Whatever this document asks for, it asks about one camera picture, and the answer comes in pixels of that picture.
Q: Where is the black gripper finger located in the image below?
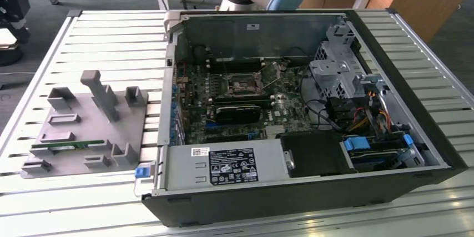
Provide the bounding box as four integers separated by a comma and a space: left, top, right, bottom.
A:
8, 19, 32, 44

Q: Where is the black RAM slot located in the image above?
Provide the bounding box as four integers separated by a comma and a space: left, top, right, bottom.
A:
209, 66, 265, 75
209, 58, 265, 68

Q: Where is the CPU socket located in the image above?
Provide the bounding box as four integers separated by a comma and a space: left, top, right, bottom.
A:
227, 72, 267, 95

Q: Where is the black round base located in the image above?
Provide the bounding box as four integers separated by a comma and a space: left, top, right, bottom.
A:
0, 43, 24, 67

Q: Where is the grey parts rack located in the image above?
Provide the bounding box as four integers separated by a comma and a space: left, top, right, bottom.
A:
20, 69, 151, 179

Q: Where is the green RAM stick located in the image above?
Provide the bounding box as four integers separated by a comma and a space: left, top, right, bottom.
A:
31, 140, 107, 151

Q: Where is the blue case latch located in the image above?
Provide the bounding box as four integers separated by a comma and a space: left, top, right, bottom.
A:
134, 165, 153, 180

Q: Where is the silver power supply with label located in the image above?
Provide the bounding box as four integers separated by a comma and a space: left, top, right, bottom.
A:
153, 139, 290, 196

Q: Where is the black graphics card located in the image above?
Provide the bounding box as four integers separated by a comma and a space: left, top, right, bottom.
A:
214, 104, 263, 126

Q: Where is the green motherboard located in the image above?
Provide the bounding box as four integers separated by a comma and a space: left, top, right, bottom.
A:
171, 60, 321, 145

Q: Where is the small silver heatsink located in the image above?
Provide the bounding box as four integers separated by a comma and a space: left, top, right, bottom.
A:
266, 125, 288, 139

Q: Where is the silver metal drive cage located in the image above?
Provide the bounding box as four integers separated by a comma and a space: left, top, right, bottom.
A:
309, 23, 372, 99

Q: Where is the black open PC case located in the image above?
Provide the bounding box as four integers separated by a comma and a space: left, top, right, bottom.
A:
141, 8, 469, 228

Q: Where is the hard disk in blue carrier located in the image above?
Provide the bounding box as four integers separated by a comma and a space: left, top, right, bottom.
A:
342, 134, 405, 169

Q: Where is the wooden cabinet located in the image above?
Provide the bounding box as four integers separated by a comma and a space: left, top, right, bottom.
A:
365, 0, 464, 42

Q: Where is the metal socket cover frame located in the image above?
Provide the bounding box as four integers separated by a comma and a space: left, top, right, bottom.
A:
261, 58, 289, 73

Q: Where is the black wire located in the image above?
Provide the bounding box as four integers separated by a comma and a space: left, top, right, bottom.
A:
301, 67, 344, 131

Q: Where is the coloured wire bundle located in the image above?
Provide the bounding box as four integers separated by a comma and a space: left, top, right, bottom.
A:
346, 89, 394, 134

